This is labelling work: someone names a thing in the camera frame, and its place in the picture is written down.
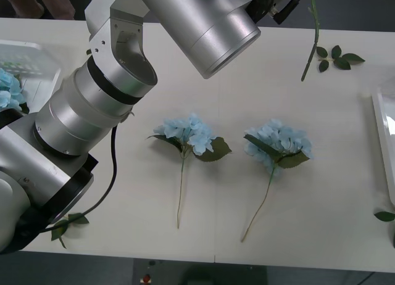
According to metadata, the rose with green stem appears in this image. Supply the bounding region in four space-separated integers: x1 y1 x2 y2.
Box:
301 0 322 82

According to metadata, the pale blue hydrangea flower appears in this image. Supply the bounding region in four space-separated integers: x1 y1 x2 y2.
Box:
0 67 31 115
145 112 233 229
240 118 315 243

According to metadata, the loose green leaf twig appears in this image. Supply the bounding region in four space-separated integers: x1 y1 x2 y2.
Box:
50 212 91 250
316 44 367 73

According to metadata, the shallow white box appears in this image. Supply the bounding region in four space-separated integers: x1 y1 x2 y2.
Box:
359 86 395 206
0 42 62 114

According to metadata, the loose green leaf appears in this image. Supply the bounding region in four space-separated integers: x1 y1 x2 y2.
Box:
373 210 395 223

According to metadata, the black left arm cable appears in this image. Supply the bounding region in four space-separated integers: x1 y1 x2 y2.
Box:
38 124 120 234

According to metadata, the black left camera cable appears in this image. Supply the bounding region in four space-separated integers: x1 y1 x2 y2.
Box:
270 0 310 25

